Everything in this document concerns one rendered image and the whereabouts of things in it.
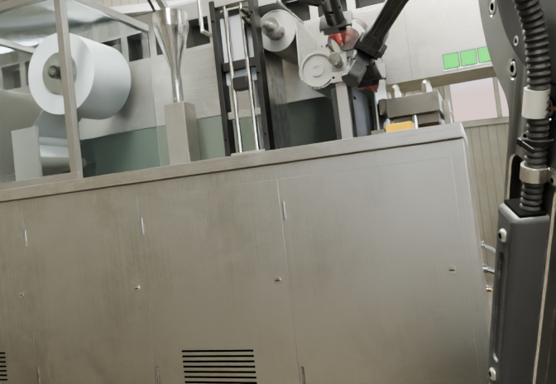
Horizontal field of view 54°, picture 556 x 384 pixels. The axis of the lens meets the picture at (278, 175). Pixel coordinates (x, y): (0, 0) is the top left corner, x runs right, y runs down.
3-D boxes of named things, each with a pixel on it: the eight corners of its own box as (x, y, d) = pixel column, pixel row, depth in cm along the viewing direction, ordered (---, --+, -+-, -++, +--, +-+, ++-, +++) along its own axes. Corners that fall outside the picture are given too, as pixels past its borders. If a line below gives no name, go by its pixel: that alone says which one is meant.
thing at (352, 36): (363, 36, 175) (347, 55, 177) (365, 37, 177) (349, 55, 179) (347, 22, 177) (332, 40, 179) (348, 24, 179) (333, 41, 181)
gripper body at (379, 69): (386, 81, 169) (381, 66, 163) (354, 86, 173) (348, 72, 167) (386, 65, 172) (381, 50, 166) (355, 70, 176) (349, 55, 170)
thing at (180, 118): (161, 175, 208) (146, 29, 211) (180, 175, 222) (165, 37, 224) (193, 170, 204) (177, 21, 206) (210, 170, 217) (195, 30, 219)
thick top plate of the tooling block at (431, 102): (387, 117, 171) (385, 98, 171) (405, 127, 208) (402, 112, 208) (440, 109, 165) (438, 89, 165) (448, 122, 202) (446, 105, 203)
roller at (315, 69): (302, 89, 184) (298, 55, 185) (323, 99, 208) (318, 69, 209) (336, 83, 180) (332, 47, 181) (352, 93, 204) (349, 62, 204)
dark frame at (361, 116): (337, 148, 180) (330, 88, 181) (358, 152, 211) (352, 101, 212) (359, 145, 177) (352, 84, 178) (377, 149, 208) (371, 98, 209)
